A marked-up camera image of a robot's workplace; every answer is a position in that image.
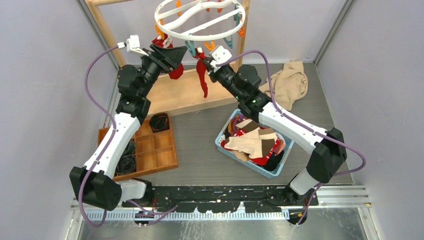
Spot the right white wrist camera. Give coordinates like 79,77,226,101
209,45,232,72

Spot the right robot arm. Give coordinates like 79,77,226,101
202,59,347,205

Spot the wooden hanger stand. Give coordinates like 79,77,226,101
84,0,236,116

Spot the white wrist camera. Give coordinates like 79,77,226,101
209,45,232,72
125,34,149,56

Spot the wooden compartment tray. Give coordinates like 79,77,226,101
113,112,179,182

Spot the white round clip hanger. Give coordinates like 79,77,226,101
154,0,250,42

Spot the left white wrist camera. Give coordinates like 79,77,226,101
125,34,149,56

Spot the beige cloth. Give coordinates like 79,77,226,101
259,61,308,111

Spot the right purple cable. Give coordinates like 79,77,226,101
216,49,367,190

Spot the purple cable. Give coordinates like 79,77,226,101
216,49,367,190
77,45,125,228

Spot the teal clothes peg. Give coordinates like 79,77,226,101
184,39,197,58
223,35,234,49

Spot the orange clothes peg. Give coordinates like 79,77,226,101
154,23,166,40
204,40,216,52

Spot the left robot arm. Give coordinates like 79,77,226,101
69,44,188,211

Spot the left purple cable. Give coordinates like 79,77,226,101
77,45,125,228

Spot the beige sock in basket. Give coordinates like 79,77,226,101
224,127,278,159

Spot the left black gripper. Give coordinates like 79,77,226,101
138,44,187,98

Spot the blue plastic basket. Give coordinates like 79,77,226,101
214,109,295,179

